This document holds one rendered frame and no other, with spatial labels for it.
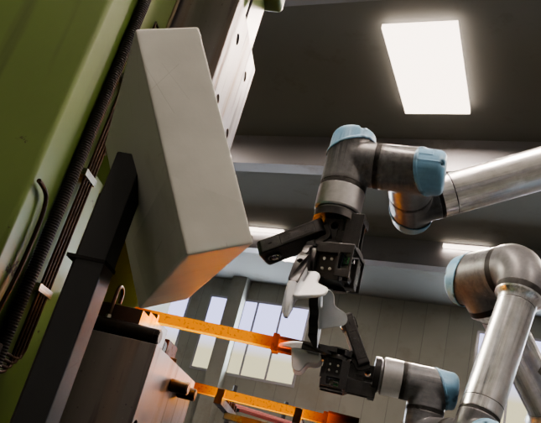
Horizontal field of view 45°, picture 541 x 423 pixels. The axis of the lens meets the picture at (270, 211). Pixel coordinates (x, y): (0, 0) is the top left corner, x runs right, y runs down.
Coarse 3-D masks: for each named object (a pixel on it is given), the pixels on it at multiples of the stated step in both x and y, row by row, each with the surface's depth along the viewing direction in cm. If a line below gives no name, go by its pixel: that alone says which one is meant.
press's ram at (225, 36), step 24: (192, 0) 156; (216, 0) 155; (240, 0) 155; (192, 24) 153; (216, 24) 152; (240, 24) 159; (216, 48) 149; (240, 48) 163; (216, 72) 148; (240, 72) 167; (216, 96) 152; (240, 96) 172
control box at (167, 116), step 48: (144, 48) 77; (192, 48) 79; (144, 96) 77; (192, 96) 77; (144, 144) 81; (192, 144) 75; (144, 192) 85; (192, 192) 73; (240, 192) 75; (144, 240) 89; (192, 240) 71; (240, 240) 73; (144, 288) 94; (192, 288) 94
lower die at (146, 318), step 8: (104, 304) 130; (104, 312) 130; (112, 312) 130; (120, 312) 129; (128, 312) 129; (136, 312) 129; (144, 312) 130; (128, 320) 129; (136, 320) 129; (144, 320) 131; (152, 320) 136; (160, 328) 142; (160, 344) 144
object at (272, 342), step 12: (156, 312) 140; (168, 324) 139; (180, 324) 139; (192, 324) 138; (204, 324) 138; (216, 324) 138; (216, 336) 138; (228, 336) 137; (240, 336) 137; (252, 336) 136; (264, 336) 136; (276, 336) 135; (276, 348) 134
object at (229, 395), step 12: (204, 384) 174; (228, 396) 173; (240, 396) 172; (252, 396) 172; (264, 408) 171; (276, 408) 171; (288, 408) 170; (300, 408) 170; (312, 420) 170; (324, 420) 168; (336, 420) 169; (348, 420) 169
